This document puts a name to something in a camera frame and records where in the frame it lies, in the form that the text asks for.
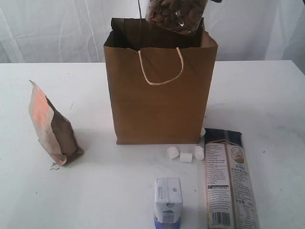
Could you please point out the torn kraft paper pouch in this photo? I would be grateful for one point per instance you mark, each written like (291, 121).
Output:
(54, 131)

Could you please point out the clear nut jar gold lid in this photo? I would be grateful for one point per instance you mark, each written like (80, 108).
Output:
(180, 16)

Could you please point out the brown paper shopping bag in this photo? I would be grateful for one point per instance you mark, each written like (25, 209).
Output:
(158, 81)

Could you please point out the white marshmallow by bag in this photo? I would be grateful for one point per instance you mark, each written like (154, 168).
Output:
(203, 131)

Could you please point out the white marshmallow left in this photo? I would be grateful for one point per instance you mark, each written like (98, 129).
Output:
(172, 152)

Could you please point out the white marshmallow middle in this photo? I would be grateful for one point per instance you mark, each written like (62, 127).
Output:
(185, 157)

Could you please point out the white marshmallow right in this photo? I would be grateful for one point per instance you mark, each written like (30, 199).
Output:
(199, 153)

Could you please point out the white blue milk carton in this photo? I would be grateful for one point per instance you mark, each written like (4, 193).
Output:
(168, 203)

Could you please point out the small torn paper scrap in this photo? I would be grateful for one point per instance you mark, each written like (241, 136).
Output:
(55, 166)

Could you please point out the long noodle package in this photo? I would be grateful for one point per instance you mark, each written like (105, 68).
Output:
(230, 198)

